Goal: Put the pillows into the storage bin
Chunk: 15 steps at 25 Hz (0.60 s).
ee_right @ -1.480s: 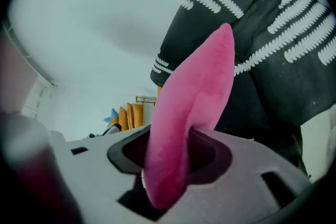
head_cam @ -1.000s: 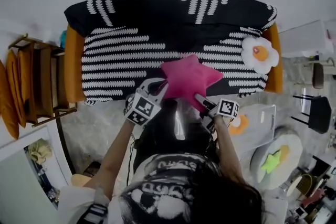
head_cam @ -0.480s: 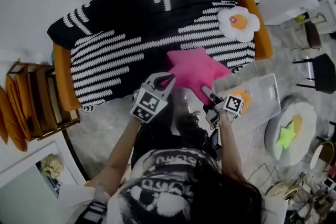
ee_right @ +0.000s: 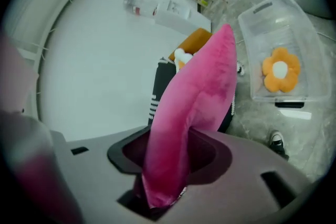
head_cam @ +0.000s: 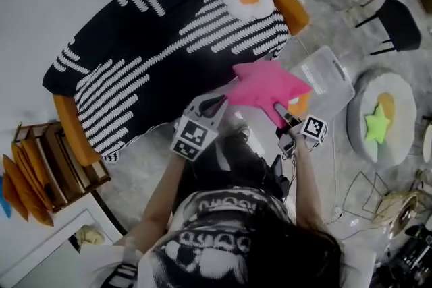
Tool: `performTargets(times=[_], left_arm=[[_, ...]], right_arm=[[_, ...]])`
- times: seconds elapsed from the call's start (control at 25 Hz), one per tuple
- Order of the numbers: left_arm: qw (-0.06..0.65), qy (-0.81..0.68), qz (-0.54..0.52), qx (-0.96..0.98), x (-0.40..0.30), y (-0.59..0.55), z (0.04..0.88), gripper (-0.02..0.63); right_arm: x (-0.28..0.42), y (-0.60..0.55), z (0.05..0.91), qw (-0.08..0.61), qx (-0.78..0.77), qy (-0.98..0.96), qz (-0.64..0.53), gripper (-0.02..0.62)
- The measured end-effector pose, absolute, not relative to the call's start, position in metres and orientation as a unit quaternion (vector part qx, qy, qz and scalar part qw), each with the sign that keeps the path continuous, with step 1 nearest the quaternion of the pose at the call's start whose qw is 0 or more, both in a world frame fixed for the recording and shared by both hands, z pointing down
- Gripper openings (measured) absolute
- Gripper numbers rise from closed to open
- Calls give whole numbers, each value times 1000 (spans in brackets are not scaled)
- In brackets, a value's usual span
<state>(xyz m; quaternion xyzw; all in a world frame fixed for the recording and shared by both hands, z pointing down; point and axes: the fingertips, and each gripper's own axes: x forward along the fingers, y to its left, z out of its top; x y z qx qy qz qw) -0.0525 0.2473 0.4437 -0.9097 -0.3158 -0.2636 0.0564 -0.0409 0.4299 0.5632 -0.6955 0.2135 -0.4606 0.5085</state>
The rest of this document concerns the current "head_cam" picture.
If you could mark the black white striped sofa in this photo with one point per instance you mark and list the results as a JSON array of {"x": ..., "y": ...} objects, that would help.
[{"x": 74, "y": 131}]

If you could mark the person's left forearm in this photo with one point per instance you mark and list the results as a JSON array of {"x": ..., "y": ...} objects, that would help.
[{"x": 158, "y": 205}]

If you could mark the orange flower pillow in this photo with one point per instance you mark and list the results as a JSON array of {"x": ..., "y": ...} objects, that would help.
[{"x": 300, "y": 106}]

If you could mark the person's right forearm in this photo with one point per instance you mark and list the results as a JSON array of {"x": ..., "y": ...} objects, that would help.
[{"x": 307, "y": 192}]

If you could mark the pink star pillow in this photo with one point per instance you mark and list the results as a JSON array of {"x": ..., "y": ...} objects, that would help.
[{"x": 266, "y": 87}]

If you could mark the black chair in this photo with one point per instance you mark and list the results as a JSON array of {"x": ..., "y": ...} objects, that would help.
[{"x": 400, "y": 27}]

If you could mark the person's printed t-shirt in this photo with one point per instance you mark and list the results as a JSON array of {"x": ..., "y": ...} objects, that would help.
[{"x": 209, "y": 246}]

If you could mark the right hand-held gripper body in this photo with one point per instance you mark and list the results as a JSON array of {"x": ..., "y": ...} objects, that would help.
[{"x": 314, "y": 129}]

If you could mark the person's black trousers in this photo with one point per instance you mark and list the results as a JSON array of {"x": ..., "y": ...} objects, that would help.
[{"x": 236, "y": 158}]

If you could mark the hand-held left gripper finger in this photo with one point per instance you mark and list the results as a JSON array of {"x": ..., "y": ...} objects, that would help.
[
  {"x": 217, "y": 116},
  {"x": 195, "y": 102}
]

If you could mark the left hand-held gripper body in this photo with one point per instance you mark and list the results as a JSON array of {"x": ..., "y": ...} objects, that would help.
[{"x": 194, "y": 138}]

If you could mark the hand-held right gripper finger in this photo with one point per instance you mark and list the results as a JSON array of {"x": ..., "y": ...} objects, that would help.
[{"x": 287, "y": 116}]

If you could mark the beige crumpled cloth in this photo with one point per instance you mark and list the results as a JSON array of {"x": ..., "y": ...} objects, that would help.
[{"x": 88, "y": 235}]

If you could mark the black white striped sofa cover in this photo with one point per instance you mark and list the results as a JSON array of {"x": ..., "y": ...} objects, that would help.
[{"x": 135, "y": 44}]

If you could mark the white curved table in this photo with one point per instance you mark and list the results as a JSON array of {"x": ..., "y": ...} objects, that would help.
[{"x": 40, "y": 239}]

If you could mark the green star plush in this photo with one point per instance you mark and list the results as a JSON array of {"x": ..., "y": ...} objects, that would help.
[{"x": 378, "y": 124}]

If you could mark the wooden shelf rack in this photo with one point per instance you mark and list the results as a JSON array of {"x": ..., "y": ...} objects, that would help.
[{"x": 67, "y": 168}]

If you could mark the black phone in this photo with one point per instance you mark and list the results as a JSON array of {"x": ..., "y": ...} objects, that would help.
[{"x": 276, "y": 170}]

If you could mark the brass lamp shade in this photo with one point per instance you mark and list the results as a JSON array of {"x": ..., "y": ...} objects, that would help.
[{"x": 398, "y": 209}]

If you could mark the round fried egg rug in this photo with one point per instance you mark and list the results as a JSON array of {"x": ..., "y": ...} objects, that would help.
[{"x": 403, "y": 131}]

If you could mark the blue star plush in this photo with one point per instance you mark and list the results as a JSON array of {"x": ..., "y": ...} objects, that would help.
[{"x": 4, "y": 199}]

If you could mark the clear plastic storage bin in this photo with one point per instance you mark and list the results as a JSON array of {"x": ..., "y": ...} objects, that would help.
[{"x": 327, "y": 77}]

